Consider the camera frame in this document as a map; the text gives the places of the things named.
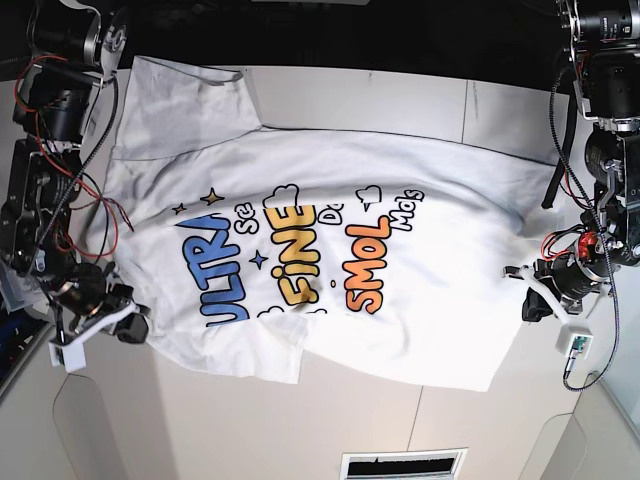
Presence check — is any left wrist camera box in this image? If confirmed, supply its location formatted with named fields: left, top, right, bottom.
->
left=555, top=324, right=594, bottom=359

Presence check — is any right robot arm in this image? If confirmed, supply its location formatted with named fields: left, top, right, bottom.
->
left=1, top=1, right=149, bottom=344

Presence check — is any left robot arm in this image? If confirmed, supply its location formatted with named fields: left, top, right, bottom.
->
left=533, top=1, right=639, bottom=315

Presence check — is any bin with blue cables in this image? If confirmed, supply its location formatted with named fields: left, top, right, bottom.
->
left=1, top=309, right=50, bottom=399

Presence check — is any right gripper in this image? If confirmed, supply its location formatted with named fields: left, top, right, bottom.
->
left=47, top=264, right=150, bottom=345

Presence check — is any braided camera cable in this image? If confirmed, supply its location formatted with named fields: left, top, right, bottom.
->
left=562, top=279, right=624, bottom=392

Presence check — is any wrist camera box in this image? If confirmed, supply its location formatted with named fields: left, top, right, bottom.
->
left=555, top=324, right=594, bottom=359
left=48, top=340, right=86, bottom=373

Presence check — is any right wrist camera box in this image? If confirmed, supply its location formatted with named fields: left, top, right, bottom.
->
left=48, top=340, right=86, bottom=373

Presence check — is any white printed t-shirt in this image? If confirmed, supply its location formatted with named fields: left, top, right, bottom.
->
left=106, top=57, right=554, bottom=392

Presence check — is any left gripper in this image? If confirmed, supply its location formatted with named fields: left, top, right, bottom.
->
left=502, top=254, right=618, bottom=323

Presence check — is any clear plastic parts box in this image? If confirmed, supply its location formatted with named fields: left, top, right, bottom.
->
left=1, top=263, right=44, bottom=313

